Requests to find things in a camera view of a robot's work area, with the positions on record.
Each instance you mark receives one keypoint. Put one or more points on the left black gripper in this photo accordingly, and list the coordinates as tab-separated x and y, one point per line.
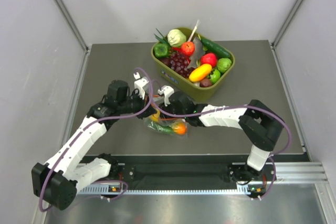
149	110

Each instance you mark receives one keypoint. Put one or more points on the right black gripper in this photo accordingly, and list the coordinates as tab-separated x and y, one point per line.
167	108

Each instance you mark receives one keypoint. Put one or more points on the clear zip top bag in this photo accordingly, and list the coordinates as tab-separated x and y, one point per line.
165	124

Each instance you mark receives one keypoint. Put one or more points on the red fake tomato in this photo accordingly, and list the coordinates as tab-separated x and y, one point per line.
188	48

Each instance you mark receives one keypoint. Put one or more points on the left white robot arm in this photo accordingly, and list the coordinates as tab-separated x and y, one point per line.
59	180

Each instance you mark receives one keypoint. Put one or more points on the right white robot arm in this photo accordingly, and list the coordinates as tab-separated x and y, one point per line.
262	127

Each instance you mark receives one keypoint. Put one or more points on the yellow fake lemon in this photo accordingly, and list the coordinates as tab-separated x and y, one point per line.
155	117

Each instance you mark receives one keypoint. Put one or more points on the orange green fake mango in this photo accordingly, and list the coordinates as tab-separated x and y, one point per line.
179	128

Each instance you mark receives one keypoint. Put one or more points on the green fake cucumber in bag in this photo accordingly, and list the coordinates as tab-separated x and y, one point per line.
160	128

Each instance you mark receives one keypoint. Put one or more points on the dark purple fake plum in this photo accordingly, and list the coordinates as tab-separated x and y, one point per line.
205	83

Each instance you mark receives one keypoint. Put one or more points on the purple fake grapes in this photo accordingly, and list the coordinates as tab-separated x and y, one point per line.
179	63

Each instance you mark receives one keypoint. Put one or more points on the yellow orange fake mango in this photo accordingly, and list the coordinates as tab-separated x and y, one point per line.
200	73

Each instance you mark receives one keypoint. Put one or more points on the bright green fake pepper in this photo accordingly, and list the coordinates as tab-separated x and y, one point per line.
214	76

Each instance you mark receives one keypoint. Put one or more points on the green fake bell pepper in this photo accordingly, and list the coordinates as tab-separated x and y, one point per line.
161	51

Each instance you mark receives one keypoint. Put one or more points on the red fake chili pepper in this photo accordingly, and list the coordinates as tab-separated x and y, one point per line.
177	49

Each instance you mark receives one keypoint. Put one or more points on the red fake apple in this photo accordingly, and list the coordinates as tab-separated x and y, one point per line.
209	58

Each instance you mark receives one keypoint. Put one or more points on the grey fake fish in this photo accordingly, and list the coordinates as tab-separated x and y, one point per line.
196	53

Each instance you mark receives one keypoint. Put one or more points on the light green fake fruit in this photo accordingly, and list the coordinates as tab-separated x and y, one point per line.
223	64

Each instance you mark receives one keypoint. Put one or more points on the fake green onion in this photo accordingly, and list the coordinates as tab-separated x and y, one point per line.
161	38

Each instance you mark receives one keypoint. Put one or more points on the pale green fake cabbage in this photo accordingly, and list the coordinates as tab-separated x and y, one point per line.
176	38

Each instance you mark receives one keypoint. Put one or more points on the dark green fake cucumber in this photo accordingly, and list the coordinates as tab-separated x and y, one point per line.
215	48

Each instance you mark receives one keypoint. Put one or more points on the olive green plastic bin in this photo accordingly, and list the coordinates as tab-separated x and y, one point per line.
197	93

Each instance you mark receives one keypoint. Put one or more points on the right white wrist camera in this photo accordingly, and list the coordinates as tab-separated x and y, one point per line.
166	92

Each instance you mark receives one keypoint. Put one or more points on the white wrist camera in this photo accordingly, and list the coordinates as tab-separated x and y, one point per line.
166	92
141	84

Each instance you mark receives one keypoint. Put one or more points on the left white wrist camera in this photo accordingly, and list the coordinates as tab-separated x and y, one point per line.
141	84

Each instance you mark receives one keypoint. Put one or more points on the grey slotted cable duct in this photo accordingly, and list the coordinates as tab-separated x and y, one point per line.
106	189

